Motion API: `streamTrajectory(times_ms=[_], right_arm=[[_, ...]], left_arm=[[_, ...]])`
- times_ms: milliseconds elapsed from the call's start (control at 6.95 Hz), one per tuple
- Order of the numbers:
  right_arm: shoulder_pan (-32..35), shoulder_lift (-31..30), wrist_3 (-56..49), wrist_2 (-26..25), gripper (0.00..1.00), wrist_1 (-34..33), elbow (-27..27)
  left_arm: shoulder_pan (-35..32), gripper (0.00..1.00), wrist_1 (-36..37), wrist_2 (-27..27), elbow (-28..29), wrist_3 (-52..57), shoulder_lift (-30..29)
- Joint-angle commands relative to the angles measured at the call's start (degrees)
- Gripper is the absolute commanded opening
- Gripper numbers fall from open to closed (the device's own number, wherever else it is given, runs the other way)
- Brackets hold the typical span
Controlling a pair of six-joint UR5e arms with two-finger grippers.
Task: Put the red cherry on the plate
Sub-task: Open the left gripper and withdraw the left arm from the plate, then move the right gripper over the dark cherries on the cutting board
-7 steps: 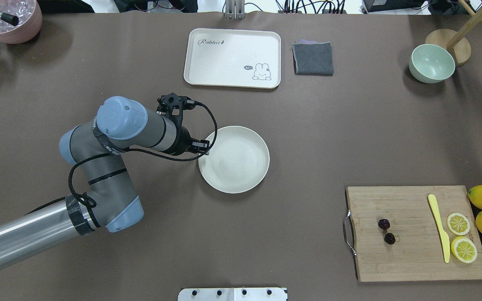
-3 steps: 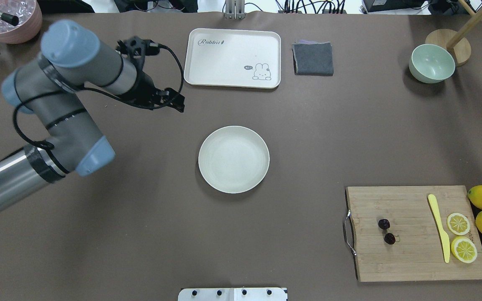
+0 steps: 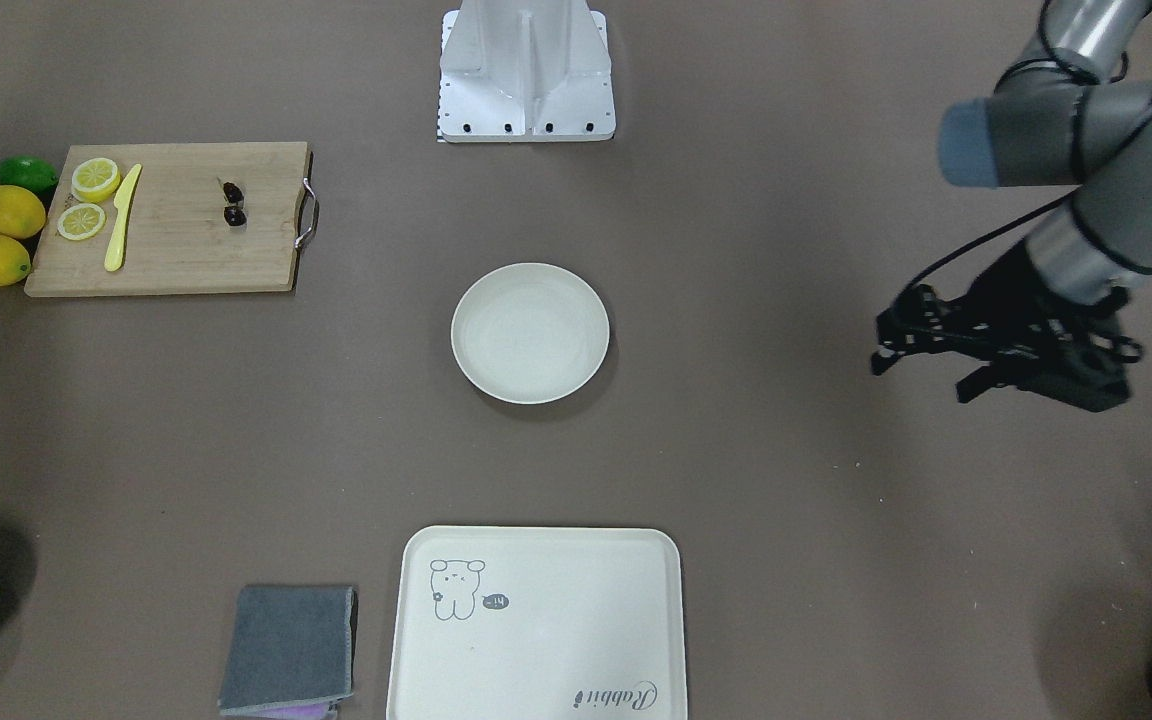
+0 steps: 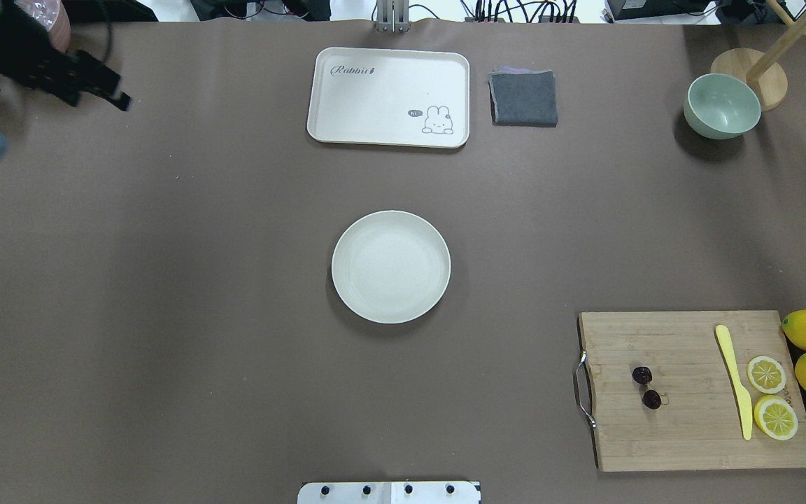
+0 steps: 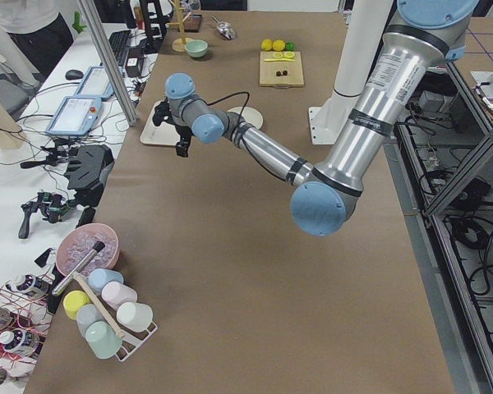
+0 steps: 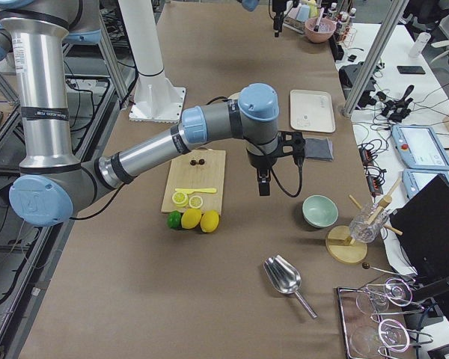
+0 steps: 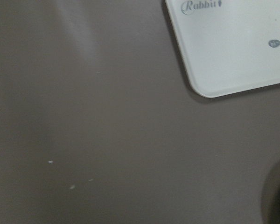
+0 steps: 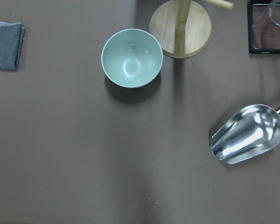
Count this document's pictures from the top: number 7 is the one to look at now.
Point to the white rabbit tray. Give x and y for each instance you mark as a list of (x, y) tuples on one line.
[(228, 46)]

